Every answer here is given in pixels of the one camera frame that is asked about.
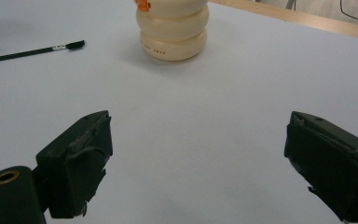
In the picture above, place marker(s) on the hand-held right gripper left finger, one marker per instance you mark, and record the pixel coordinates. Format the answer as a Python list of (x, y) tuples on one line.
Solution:
[(74, 161)]

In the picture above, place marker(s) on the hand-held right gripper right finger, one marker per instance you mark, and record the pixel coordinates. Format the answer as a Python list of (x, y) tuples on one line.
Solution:
[(332, 161)]

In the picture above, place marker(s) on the black pencil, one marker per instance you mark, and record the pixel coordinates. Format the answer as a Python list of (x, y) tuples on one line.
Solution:
[(21, 53)]

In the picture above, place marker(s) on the cream ribbed pen holder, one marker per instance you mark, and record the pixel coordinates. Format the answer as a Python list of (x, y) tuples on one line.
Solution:
[(174, 31)]

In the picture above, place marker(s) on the white table cover sheet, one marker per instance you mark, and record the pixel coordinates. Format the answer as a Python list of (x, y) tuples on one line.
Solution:
[(199, 109)]

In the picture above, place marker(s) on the wooden table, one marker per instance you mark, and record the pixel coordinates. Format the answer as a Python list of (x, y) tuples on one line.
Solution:
[(323, 23)]

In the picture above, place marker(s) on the white metal desk frame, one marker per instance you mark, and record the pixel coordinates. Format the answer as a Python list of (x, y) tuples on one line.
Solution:
[(290, 3)]

